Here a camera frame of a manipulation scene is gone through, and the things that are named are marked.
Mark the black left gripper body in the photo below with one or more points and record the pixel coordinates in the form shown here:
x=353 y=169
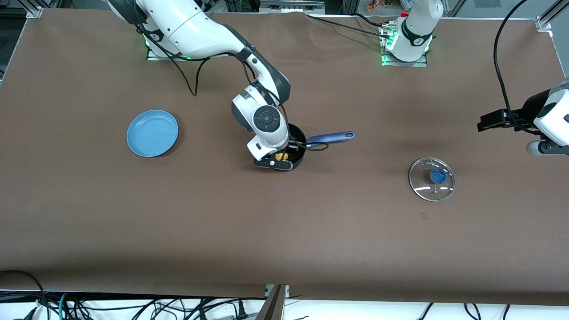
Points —
x=523 y=115

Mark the yellow peeled potato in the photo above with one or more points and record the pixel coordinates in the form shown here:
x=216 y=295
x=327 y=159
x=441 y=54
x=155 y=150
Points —
x=281 y=156

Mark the glass lid with blue knob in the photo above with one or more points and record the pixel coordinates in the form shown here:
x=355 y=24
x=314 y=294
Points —
x=432 y=179

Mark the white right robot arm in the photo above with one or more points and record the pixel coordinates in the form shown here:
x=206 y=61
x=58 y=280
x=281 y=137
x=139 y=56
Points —
x=186 y=26

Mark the brown table cover sheet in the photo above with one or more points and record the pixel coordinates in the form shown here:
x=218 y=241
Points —
x=266 y=231

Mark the blue round plate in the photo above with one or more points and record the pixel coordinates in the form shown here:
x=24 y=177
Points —
x=152 y=133

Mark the aluminium frame corner bracket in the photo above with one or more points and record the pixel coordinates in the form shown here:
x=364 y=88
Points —
x=34 y=11
x=544 y=20

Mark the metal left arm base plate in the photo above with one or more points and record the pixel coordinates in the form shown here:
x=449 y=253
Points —
x=406 y=63

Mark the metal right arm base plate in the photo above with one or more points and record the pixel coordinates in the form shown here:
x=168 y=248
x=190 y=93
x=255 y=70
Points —
x=155 y=55

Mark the grey metal table post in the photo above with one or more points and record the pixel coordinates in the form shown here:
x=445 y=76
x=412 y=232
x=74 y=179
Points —
x=273 y=306

